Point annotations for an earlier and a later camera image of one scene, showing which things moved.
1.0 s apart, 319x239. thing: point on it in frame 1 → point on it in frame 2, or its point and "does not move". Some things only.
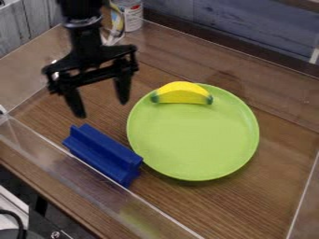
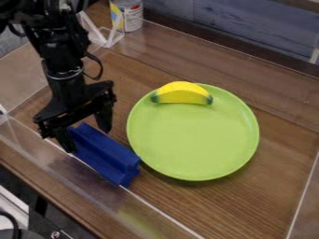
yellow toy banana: [181, 92] does not move
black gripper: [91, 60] → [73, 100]
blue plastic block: [103, 153] does not move
